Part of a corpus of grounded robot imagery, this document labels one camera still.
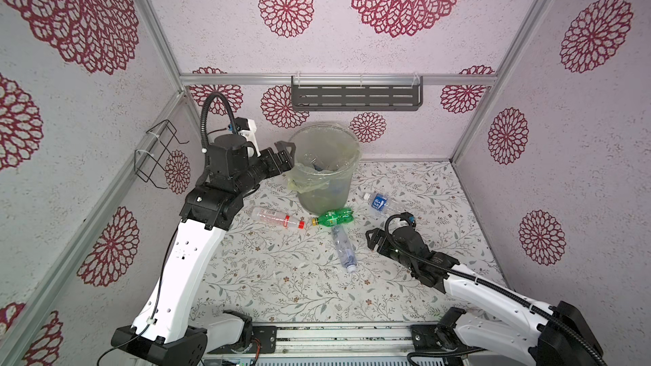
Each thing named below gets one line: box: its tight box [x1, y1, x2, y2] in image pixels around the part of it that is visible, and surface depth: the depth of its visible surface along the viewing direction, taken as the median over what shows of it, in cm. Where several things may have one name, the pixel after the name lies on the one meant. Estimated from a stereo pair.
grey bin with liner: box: [286, 122, 362, 216], surface depth 96 cm
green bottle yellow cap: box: [311, 207, 355, 228], surface depth 98 cm
